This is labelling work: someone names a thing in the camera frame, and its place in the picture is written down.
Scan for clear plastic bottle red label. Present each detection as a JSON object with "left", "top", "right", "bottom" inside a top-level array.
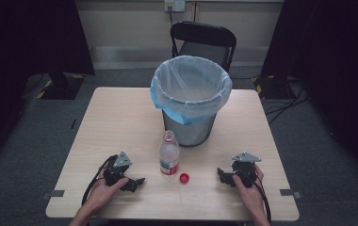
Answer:
[{"left": 158, "top": 129, "right": 181, "bottom": 176}]

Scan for dark curtain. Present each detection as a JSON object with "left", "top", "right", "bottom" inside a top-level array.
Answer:
[
  {"left": 0, "top": 0, "right": 96, "bottom": 169},
  {"left": 260, "top": 0, "right": 358, "bottom": 186}
]

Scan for black floor cables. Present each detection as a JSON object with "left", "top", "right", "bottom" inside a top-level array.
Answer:
[{"left": 263, "top": 77, "right": 311, "bottom": 126}]

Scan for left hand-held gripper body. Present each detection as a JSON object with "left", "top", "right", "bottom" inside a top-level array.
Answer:
[{"left": 103, "top": 151, "right": 134, "bottom": 187}]

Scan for black folding chair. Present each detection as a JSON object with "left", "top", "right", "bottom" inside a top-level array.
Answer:
[{"left": 169, "top": 20, "right": 237, "bottom": 73}]

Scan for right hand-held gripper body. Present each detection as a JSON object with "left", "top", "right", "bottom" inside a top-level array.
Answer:
[{"left": 231, "top": 152, "right": 263, "bottom": 189}]

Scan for person's left hand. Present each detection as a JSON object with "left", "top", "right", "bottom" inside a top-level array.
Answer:
[{"left": 85, "top": 176, "right": 130, "bottom": 215}]

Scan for left hand-held gripper black cable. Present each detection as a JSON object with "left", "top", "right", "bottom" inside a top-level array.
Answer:
[{"left": 81, "top": 154, "right": 119, "bottom": 207}]

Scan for right hand-held gripper black cable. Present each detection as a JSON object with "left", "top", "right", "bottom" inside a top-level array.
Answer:
[{"left": 252, "top": 174, "right": 273, "bottom": 226}]

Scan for metal mesh trash can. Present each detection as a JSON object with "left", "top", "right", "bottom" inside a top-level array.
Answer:
[{"left": 161, "top": 108, "right": 218, "bottom": 148}]

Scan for person's right hand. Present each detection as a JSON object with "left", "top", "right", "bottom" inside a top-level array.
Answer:
[{"left": 232, "top": 163, "right": 265, "bottom": 216}]

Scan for hand-held gripper black cable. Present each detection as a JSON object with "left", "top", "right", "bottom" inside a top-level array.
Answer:
[
  {"left": 252, "top": 174, "right": 273, "bottom": 226},
  {"left": 81, "top": 154, "right": 119, "bottom": 207}
]

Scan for black stand base striped tape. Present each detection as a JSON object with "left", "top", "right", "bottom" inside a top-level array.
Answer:
[
  {"left": 252, "top": 74, "right": 295, "bottom": 101},
  {"left": 36, "top": 72, "right": 86, "bottom": 101}
]

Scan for white wall outlet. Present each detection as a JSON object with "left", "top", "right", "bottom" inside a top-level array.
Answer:
[{"left": 163, "top": 0, "right": 187, "bottom": 13}]

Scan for pale blue trash bag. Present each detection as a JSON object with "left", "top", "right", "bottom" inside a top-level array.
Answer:
[{"left": 149, "top": 55, "right": 234, "bottom": 126}]

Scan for black plug cable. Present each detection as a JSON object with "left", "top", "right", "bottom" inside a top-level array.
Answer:
[{"left": 166, "top": 5, "right": 175, "bottom": 28}]

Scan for grey tape strip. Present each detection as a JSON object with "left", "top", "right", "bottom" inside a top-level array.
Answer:
[
  {"left": 279, "top": 188, "right": 303, "bottom": 201},
  {"left": 41, "top": 188, "right": 66, "bottom": 202}
]

